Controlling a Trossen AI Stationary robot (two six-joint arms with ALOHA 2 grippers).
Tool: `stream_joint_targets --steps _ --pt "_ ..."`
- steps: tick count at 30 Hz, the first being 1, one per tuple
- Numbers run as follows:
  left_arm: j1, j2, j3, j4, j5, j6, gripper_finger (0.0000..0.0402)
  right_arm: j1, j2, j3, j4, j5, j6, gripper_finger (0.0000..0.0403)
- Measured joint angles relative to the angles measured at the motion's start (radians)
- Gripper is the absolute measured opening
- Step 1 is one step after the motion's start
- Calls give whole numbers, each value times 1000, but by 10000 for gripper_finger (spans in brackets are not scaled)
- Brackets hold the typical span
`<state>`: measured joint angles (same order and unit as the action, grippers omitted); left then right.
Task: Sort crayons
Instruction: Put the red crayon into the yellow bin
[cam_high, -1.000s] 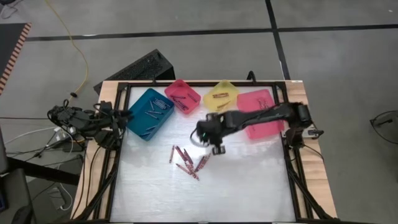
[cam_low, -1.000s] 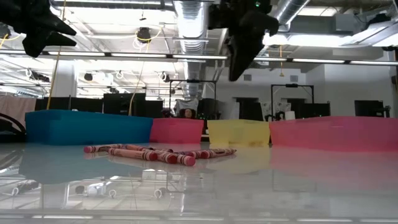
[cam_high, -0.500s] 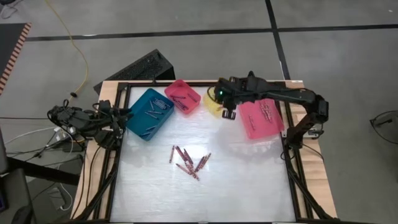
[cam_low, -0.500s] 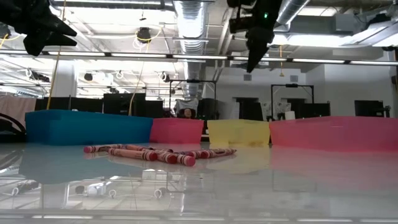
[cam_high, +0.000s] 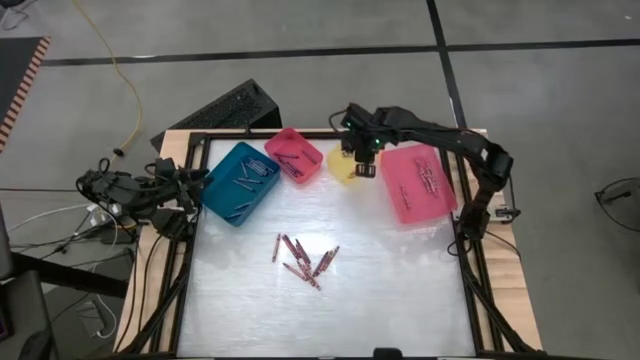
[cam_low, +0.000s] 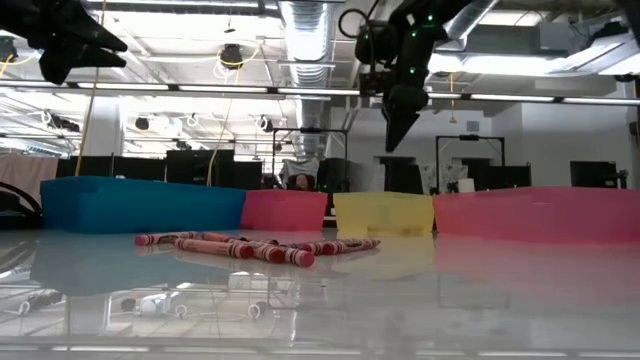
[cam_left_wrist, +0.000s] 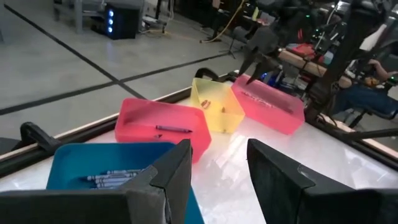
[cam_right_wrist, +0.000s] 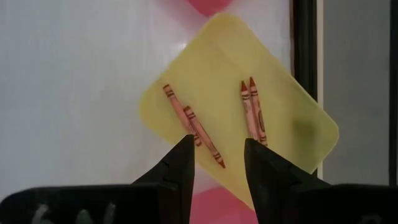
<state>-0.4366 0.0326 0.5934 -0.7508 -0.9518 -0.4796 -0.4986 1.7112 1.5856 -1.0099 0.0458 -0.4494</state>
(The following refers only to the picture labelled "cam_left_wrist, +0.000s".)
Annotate large pink plastic bin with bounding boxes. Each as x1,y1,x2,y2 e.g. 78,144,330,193
230,74,306,136

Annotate wooden workbench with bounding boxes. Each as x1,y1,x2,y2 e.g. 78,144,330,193
277,49,353,90

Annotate small red plastic bin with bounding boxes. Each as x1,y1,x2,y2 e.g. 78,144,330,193
114,98,213,164

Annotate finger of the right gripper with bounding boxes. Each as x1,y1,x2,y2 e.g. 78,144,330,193
238,51,259,77
247,57,275,85

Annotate yellow cable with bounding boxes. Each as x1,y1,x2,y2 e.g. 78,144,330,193
200,0,246,44

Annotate red desk lamp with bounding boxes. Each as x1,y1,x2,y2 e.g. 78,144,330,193
290,27,317,62

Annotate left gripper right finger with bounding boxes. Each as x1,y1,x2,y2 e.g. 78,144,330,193
247,138,315,224

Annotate blue plastic bin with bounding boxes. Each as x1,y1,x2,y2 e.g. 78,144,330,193
45,142,205,224

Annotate yellow plastic bin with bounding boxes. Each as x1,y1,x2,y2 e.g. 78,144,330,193
189,77,246,134

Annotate black table clamp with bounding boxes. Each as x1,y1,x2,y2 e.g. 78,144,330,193
19,121,62,155
195,67,220,83

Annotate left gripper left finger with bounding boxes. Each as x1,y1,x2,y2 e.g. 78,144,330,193
116,139,194,224

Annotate computer tower with blue lights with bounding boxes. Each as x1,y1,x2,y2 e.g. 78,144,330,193
104,2,141,40

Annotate person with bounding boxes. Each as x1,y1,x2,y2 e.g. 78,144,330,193
331,57,398,121

